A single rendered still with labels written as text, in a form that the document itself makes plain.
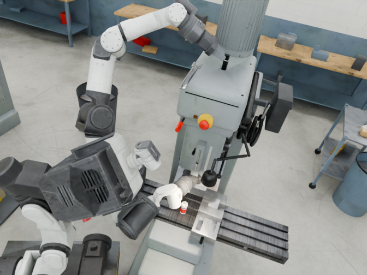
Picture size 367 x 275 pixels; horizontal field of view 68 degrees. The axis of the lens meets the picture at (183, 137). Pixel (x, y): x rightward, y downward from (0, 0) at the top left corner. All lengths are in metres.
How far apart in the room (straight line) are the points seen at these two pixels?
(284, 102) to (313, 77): 4.34
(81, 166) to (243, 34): 0.88
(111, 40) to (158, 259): 1.33
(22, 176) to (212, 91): 0.78
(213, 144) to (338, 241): 2.36
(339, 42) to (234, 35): 4.41
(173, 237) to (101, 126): 1.01
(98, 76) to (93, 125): 0.18
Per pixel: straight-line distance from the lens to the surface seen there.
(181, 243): 1.80
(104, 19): 6.43
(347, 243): 3.49
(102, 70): 1.07
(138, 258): 2.43
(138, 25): 1.10
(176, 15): 1.08
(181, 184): 1.45
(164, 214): 1.80
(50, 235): 1.48
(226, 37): 1.34
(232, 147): 1.90
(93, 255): 2.00
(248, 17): 1.31
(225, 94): 1.03
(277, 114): 1.53
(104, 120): 1.02
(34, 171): 1.23
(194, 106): 1.07
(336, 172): 3.70
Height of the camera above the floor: 2.38
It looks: 39 degrees down
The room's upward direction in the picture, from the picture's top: 11 degrees clockwise
